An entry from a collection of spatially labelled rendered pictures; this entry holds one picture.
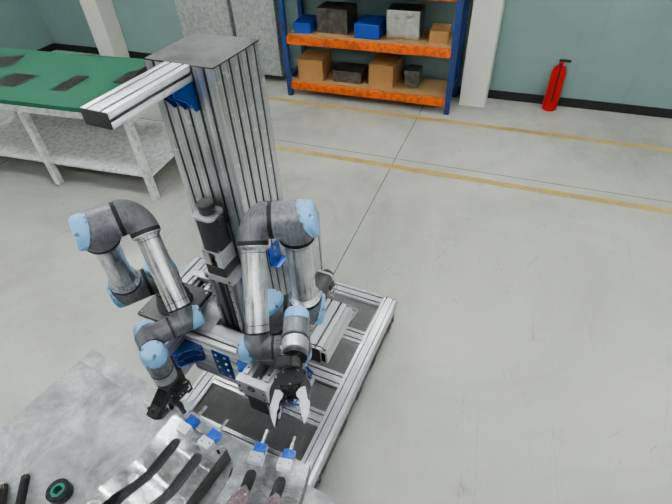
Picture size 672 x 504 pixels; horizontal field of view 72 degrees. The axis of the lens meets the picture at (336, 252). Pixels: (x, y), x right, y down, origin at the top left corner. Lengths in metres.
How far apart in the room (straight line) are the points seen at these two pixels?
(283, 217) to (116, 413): 1.16
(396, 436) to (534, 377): 0.94
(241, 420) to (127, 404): 0.71
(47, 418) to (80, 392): 0.14
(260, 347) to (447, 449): 1.60
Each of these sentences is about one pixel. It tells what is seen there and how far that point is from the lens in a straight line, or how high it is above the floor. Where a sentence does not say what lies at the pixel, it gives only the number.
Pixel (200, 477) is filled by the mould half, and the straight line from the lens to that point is 1.81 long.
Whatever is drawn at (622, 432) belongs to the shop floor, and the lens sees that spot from 3.13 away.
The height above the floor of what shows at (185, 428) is 0.92.
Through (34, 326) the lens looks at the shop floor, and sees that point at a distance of 3.93.
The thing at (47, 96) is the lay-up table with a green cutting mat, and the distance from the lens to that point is 4.90.
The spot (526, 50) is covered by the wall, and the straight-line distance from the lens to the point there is 6.03.
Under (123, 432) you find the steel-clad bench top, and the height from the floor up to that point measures 0.80.
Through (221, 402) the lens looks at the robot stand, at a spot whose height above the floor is 0.21.
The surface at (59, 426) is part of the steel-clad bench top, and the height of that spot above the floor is 0.80.
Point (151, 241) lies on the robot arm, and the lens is 1.60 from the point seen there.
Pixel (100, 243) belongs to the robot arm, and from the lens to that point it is 1.62.
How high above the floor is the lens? 2.50
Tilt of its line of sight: 42 degrees down
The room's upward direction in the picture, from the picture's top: 3 degrees counter-clockwise
